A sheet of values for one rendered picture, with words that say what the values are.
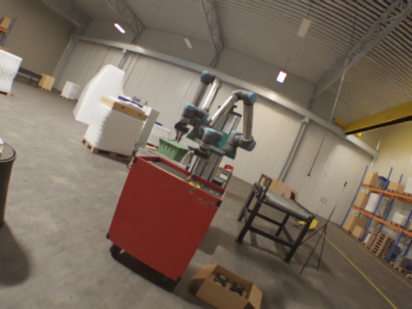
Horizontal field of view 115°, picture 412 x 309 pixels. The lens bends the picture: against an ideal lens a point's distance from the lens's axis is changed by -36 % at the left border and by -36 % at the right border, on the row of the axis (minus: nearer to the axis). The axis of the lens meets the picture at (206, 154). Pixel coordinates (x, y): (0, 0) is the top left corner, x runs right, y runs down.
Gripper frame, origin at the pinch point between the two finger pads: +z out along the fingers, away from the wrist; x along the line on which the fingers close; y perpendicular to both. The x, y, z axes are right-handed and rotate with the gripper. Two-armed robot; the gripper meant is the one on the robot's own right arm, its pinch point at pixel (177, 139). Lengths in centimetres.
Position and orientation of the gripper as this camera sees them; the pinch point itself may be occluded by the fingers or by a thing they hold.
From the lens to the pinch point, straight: 189.8
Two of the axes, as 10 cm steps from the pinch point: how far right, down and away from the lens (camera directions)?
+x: -8.9, -4.2, 1.8
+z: -3.7, 8.9, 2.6
